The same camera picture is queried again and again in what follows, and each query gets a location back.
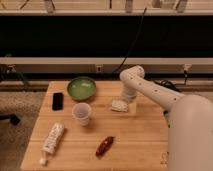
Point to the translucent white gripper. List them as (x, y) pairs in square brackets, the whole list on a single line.
[(131, 105)]

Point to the white sponge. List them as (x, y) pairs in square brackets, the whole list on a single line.
[(119, 105)]

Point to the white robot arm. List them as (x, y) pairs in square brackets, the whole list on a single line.
[(190, 121)]

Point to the red sausage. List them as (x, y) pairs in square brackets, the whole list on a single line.
[(104, 146)]

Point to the green bowl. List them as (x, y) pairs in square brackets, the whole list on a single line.
[(81, 88)]

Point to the translucent plastic cup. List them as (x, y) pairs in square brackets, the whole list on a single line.
[(81, 112)]

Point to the black smartphone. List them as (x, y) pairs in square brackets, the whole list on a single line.
[(57, 103)]

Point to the white toothpaste tube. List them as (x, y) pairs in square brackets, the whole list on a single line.
[(51, 142)]

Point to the black chair base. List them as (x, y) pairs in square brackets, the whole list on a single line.
[(14, 120)]

